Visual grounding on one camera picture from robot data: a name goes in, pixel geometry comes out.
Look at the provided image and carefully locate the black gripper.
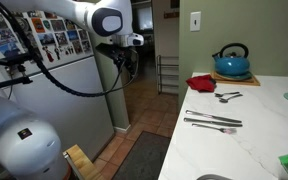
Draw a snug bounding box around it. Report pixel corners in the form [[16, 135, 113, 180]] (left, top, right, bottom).
[[96, 43, 136, 76]]

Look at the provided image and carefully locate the red towel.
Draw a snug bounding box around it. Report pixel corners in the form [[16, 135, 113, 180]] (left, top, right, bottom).
[[186, 74, 216, 92]]

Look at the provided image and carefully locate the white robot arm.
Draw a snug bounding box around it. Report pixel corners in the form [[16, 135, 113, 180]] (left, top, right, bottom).
[[0, 0, 144, 180]]

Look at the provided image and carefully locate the wooden trivet board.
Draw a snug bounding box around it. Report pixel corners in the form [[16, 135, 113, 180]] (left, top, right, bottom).
[[210, 71, 260, 86]]

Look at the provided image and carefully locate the metal shoe rack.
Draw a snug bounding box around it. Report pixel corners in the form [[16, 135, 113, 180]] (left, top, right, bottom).
[[156, 55, 179, 94]]

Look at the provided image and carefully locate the white refrigerator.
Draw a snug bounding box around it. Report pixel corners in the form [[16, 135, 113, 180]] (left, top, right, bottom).
[[0, 11, 114, 160]]

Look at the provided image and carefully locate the upper silver knife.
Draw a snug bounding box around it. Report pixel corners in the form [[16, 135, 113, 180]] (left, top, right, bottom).
[[185, 110, 242, 123]]

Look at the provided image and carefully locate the silver knife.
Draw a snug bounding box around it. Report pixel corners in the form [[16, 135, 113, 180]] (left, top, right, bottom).
[[183, 118, 243, 127], [185, 110, 242, 123]]

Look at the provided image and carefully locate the upper silver spoon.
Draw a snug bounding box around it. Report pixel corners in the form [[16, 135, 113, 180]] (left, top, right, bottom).
[[214, 92, 240, 97]]

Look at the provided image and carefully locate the silver spoon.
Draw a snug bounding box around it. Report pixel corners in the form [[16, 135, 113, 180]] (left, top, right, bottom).
[[219, 94, 243, 103], [214, 92, 240, 97]]

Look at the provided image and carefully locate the lower silver spoon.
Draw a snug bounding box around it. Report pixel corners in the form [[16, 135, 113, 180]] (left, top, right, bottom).
[[219, 94, 243, 103]]

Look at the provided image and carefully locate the grey floor mat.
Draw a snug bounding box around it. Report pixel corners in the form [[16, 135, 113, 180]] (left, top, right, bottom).
[[112, 131, 170, 180]]

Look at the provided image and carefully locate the blue kettle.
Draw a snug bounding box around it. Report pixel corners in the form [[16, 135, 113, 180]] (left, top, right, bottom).
[[212, 43, 251, 80]]

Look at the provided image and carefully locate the wooden stool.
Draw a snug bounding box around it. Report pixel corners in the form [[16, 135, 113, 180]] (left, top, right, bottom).
[[63, 144, 105, 180]]

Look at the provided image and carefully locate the lower silver knife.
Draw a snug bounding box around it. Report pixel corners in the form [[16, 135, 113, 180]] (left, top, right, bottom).
[[183, 118, 243, 127]]

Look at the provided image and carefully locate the silver fork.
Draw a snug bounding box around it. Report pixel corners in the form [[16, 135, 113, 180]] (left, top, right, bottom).
[[192, 123, 237, 134]]

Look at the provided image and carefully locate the white light switch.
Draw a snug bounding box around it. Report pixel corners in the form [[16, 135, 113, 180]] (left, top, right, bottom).
[[190, 12, 201, 32]]

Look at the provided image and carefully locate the black corrugated cable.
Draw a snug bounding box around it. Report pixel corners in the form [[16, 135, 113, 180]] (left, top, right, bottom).
[[0, 0, 140, 98]]

